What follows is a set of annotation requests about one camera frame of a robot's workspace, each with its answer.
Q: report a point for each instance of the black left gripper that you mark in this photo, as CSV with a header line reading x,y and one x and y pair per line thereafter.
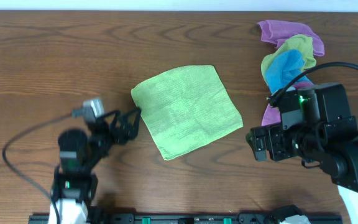
x,y
113,126

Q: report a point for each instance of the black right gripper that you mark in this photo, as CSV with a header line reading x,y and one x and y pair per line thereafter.
x,y
272,142

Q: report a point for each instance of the light green microfiber cloth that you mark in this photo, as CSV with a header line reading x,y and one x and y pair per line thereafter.
x,y
186,108

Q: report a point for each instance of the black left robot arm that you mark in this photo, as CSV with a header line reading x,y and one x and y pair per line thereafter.
x,y
74,185

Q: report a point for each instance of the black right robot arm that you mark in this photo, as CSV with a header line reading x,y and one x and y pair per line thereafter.
x,y
316,125

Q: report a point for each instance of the purple cloth near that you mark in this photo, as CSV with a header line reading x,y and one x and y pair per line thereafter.
x,y
272,115

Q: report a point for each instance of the purple cloth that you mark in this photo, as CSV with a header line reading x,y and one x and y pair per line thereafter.
x,y
277,32
272,115

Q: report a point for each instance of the blue microfiber cloth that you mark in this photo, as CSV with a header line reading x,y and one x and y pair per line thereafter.
x,y
283,69

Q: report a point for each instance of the green cloth in pile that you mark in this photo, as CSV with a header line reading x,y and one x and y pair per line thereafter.
x,y
299,42

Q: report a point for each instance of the purple cloth far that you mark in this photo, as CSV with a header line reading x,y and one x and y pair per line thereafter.
x,y
277,32

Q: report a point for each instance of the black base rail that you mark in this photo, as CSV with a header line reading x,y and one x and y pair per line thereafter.
x,y
288,214

